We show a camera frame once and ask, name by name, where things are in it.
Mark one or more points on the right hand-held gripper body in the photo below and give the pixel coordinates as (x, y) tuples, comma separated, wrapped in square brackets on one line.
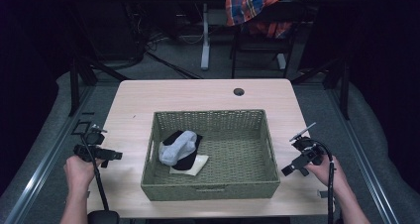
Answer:
[(310, 151)]

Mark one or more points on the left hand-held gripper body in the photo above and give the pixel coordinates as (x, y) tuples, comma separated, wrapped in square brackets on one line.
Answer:
[(89, 151)]

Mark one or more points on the person's right hand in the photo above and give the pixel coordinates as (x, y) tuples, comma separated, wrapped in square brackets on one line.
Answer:
[(327, 174)]

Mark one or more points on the person's left hand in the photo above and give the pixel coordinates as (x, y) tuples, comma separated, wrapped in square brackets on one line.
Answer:
[(78, 174)]

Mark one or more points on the black padded seat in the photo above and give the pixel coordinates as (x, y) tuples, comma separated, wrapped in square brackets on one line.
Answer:
[(103, 217)]

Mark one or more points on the green woven basket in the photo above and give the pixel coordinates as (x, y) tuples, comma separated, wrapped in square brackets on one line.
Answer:
[(237, 158)]

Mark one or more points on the black metal stand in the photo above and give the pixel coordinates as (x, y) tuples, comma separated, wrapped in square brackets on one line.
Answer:
[(345, 88), (74, 85)]

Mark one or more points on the grey sock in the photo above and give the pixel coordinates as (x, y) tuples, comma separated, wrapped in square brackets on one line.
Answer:
[(178, 148)]

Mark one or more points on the cream white sock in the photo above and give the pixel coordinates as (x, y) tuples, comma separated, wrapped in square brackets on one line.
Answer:
[(198, 166)]

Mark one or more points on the white table leg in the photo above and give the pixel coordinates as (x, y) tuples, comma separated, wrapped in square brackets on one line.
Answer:
[(281, 61), (205, 45)]

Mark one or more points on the black chair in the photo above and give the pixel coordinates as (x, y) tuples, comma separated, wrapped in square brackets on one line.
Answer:
[(264, 42)]

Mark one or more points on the plaid cloth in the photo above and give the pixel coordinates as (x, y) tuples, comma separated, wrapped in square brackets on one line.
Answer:
[(244, 7)]

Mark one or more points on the grey table bracket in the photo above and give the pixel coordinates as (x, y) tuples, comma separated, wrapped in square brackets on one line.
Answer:
[(322, 194)]

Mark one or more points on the aluminium floor rail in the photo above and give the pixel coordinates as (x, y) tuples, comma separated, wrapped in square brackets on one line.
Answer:
[(39, 171), (366, 171)]

